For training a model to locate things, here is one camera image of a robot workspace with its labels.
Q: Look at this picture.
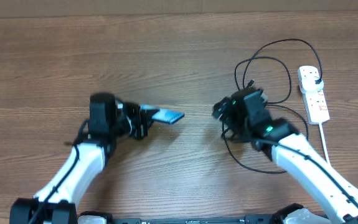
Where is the blue Galaxy smartphone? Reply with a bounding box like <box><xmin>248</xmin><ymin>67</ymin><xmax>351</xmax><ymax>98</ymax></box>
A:
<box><xmin>151</xmin><ymin>108</ymin><xmax>184</xmax><ymax>124</ymax></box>

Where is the black USB charger cable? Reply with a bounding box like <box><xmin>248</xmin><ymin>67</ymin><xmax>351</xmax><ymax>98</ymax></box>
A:
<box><xmin>220</xmin><ymin>38</ymin><xmax>324</xmax><ymax>175</ymax></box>

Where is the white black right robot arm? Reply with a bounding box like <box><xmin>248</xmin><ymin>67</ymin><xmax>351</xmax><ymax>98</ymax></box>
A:
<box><xmin>212</xmin><ymin>87</ymin><xmax>358</xmax><ymax>223</ymax></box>

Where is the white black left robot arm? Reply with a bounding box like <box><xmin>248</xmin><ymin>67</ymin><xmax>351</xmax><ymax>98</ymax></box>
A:
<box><xmin>9</xmin><ymin>93</ymin><xmax>166</xmax><ymax>224</ymax></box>

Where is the white charger plug adapter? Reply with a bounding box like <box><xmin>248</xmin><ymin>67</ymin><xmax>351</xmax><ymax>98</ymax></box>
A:
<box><xmin>299</xmin><ymin>77</ymin><xmax>324</xmax><ymax>94</ymax></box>

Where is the white power strip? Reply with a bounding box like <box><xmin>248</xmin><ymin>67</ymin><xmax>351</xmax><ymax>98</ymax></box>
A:
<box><xmin>298</xmin><ymin>65</ymin><xmax>330</xmax><ymax>124</ymax></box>

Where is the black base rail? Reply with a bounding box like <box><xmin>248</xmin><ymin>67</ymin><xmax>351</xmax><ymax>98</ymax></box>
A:
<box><xmin>75</xmin><ymin>211</ymin><xmax>329</xmax><ymax>224</ymax></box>

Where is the brown cardboard wall panel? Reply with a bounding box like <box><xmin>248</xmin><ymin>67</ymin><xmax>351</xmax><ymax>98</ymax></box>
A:
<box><xmin>0</xmin><ymin>0</ymin><xmax>358</xmax><ymax>18</ymax></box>

